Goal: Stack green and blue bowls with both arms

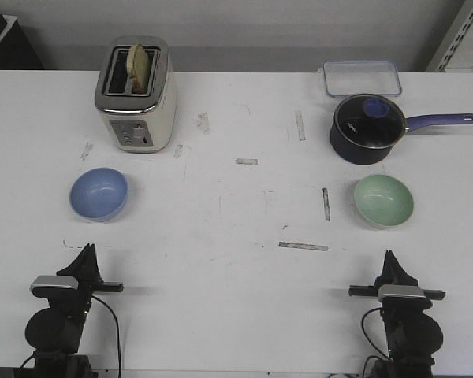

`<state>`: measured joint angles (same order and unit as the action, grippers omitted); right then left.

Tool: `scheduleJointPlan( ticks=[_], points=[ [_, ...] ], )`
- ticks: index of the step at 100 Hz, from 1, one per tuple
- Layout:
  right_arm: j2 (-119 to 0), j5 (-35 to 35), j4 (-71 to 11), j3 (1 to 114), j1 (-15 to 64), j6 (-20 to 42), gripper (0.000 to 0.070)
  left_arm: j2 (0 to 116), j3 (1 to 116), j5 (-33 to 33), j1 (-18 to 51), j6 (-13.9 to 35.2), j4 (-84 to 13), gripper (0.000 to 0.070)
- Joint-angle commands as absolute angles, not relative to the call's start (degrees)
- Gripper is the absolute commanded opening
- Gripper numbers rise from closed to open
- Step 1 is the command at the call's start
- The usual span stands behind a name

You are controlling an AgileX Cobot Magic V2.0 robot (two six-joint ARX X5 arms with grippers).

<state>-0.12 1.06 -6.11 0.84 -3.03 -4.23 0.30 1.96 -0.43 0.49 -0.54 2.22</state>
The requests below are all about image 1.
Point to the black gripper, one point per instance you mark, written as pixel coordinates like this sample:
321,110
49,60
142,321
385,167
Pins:
84,268
393,273

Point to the glass pot lid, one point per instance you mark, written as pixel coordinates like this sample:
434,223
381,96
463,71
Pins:
369,120

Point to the green bowl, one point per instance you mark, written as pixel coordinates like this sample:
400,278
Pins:
383,201

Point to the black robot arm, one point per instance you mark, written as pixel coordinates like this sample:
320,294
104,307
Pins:
56,331
412,337

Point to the cream and silver toaster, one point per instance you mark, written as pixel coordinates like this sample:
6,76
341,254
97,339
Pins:
138,123

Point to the clear plastic food container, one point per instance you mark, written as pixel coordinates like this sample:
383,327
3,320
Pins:
344,78

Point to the dark blue saucepan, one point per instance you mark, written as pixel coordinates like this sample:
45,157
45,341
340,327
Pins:
367,156

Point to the slice of toast bread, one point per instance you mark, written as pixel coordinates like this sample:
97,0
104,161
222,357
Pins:
138,68

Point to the blue bowl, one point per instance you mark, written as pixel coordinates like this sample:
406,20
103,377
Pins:
99,194

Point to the white metal shelf upright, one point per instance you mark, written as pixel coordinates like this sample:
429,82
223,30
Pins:
455,51

